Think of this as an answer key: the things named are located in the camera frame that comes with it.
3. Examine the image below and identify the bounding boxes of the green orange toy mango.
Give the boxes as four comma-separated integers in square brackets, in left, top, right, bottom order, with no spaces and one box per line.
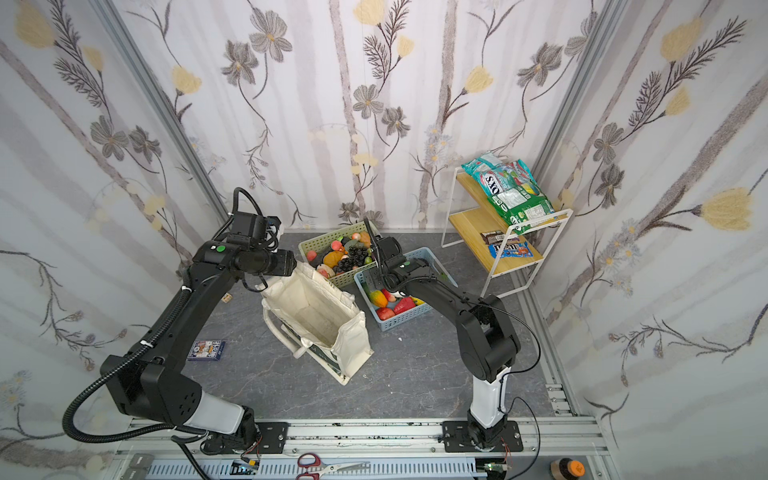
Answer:
[368,290,388,308]

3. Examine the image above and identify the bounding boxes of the cream canvas grocery bag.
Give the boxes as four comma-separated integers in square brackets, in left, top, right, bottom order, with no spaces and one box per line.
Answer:
[262,263,373,385]

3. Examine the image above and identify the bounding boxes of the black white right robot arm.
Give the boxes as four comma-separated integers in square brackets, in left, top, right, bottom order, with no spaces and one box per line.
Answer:
[372,235,521,451]

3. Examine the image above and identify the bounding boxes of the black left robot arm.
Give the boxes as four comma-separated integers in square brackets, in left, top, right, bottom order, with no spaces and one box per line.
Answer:
[101,240,297,441]

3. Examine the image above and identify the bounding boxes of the brown candy bag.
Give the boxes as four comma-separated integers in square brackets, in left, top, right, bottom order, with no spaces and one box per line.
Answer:
[481,231,520,245]

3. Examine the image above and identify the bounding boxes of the green snack bag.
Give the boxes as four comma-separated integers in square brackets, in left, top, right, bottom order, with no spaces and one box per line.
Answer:
[461,153,555,233]

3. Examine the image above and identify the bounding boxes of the black toy grapes bunch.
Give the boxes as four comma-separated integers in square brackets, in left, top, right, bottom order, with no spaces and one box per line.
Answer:
[333,247,373,274]

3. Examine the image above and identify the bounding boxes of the light blue plastic basket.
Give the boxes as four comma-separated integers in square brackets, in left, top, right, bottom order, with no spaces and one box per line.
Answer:
[353,247,458,332]

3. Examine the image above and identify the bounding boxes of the blue playing cards box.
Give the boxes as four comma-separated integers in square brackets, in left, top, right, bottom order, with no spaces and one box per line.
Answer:
[187,340,226,361]

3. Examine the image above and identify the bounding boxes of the white metal wooden shelf rack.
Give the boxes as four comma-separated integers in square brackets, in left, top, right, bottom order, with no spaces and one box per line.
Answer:
[441,167,574,298]

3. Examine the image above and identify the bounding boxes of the red handled scissors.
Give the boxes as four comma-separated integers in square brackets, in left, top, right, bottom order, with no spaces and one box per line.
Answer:
[295,453,370,480]

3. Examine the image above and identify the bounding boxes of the black corrugated cable conduit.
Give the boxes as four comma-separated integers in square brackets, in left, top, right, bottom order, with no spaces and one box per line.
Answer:
[61,287,208,445]

